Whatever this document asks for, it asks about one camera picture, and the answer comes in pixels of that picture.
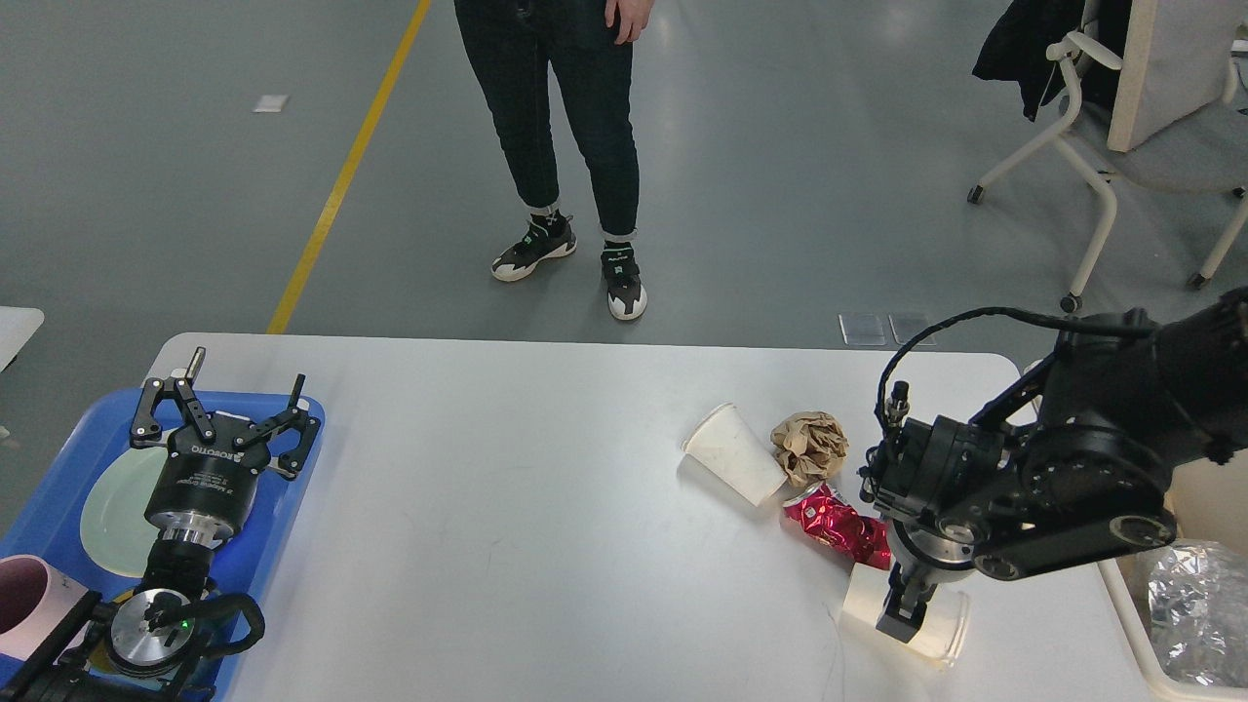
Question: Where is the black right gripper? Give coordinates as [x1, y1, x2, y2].
[875, 523, 975, 645]

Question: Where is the white office chair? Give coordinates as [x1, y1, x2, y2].
[967, 1, 1247, 314]

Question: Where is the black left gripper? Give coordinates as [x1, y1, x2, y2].
[130, 349, 322, 543]

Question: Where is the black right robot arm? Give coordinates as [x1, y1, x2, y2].
[860, 289, 1247, 643]

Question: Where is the aluminium foil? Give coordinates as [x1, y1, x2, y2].
[1139, 540, 1247, 688]

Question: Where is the white paper cup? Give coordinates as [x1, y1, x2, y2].
[837, 565, 970, 667]
[681, 403, 786, 507]

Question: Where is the pink mug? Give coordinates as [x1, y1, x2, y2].
[1, 555, 89, 661]

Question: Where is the green plate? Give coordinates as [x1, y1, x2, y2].
[79, 446, 168, 578]

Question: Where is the person in black sneakers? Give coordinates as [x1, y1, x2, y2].
[453, 0, 654, 322]

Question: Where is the white side table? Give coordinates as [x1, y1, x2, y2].
[0, 305, 45, 371]

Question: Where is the crumpled brown paper ball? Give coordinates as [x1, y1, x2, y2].
[770, 410, 850, 488]

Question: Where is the crushed red can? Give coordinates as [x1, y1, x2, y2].
[781, 481, 892, 570]

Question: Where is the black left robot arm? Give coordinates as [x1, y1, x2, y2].
[2, 349, 324, 701]

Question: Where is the beige plastic bin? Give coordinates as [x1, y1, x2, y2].
[1098, 448, 1247, 701]

